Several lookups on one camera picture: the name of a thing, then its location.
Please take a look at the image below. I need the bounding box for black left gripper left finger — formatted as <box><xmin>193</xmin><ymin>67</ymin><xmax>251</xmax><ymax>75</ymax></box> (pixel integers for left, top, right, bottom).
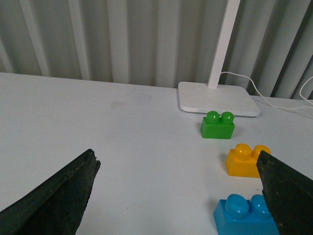
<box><xmin>0</xmin><ymin>149</ymin><xmax>101</xmax><ymax>235</ymax></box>

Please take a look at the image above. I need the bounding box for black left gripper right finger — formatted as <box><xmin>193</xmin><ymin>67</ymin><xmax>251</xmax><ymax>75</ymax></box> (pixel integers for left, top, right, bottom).
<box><xmin>256</xmin><ymin>150</ymin><xmax>313</xmax><ymax>235</ymax></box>

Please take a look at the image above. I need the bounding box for yellow two-stud block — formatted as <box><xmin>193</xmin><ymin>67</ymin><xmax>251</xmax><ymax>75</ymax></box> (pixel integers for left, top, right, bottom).
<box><xmin>225</xmin><ymin>143</ymin><xmax>271</xmax><ymax>178</ymax></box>

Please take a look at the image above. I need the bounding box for blue three-stud block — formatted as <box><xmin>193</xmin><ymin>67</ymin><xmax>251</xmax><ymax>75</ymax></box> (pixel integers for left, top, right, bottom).
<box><xmin>213</xmin><ymin>194</ymin><xmax>279</xmax><ymax>235</ymax></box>

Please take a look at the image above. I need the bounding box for green two-stud block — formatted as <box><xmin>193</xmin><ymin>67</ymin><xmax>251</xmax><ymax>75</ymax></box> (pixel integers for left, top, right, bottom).
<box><xmin>200</xmin><ymin>111</ymin><xmax>235</xmax><ymax>140</ymax></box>

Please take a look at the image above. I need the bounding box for white lamp cable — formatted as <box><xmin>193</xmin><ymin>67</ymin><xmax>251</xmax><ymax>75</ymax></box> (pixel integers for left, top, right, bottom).
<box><xmin>216</xmin><ymin>71</ymin><xmax>313</xmax><ymax>110</ymax></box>

